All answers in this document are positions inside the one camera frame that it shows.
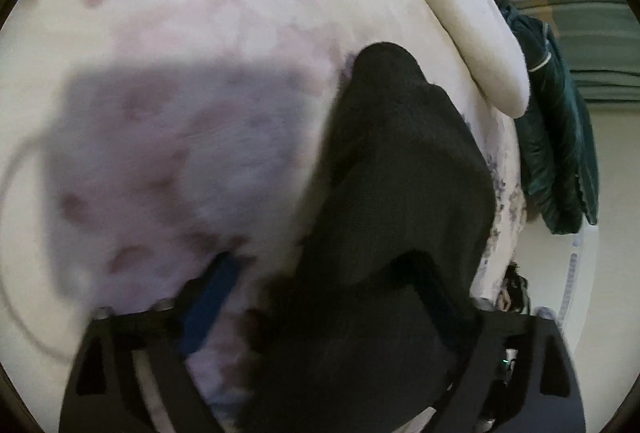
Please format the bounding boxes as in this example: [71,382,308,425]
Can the black knit garment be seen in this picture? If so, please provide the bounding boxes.
[238,43,496,432]

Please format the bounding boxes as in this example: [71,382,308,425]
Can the dark green jacket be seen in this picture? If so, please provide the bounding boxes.
[494,0,600,235]

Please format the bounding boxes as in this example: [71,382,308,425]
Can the green curtain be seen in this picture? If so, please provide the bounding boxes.
[510,0,639,104]

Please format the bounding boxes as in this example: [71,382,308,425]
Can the floral fleece bed blanket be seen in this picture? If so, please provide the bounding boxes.
[1,0,524,432]

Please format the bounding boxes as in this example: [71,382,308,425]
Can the white folded towel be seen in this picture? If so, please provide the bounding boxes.
[425,0,529,119]

